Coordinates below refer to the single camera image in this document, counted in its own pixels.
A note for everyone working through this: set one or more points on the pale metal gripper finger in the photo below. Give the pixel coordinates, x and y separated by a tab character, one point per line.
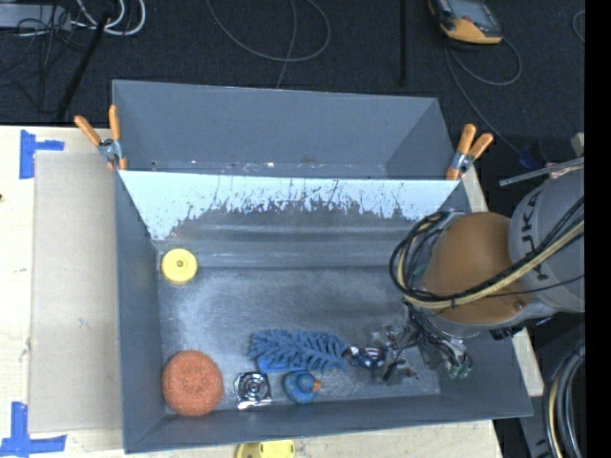
389	337

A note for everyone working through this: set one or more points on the blue white red small toy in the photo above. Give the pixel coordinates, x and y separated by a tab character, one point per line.
367	357

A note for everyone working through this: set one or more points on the blue fluffy duster mitt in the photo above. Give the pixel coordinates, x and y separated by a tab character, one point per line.
301	350

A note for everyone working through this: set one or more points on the blue rubber duck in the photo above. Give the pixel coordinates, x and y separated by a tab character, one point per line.
298	388

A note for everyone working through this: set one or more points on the grey metal bin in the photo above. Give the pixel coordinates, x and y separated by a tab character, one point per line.
286	298

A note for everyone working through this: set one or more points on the silver square metal piece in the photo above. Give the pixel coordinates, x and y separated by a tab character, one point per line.
253	390

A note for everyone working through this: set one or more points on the yellow flat plastic piece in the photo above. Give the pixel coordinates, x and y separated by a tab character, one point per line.
265	449

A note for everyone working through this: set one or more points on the orange round scouring pad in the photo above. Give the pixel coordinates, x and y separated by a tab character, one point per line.
192	383

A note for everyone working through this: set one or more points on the yellow round disc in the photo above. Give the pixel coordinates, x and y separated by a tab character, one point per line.
179	265

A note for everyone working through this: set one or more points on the pale wood flat board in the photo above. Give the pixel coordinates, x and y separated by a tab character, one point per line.
71	294

